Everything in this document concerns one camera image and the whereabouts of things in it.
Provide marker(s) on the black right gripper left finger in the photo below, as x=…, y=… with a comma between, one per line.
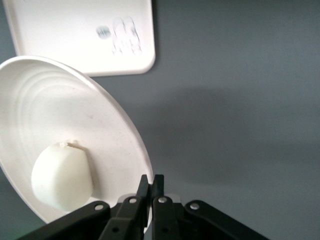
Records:
x=125, y=220

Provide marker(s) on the round beige plate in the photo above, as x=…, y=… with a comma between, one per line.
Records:
x=62, y=107

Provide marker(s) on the white steamed bun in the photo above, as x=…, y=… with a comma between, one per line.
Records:
x=60, y=180

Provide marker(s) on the beige rabbit print tray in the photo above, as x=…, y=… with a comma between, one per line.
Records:
x=62, y=32

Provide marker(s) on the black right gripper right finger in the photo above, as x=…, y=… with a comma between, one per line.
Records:
x=180, y=222

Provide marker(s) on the dark grey table mat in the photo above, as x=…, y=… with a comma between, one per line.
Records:
x=225, y=125

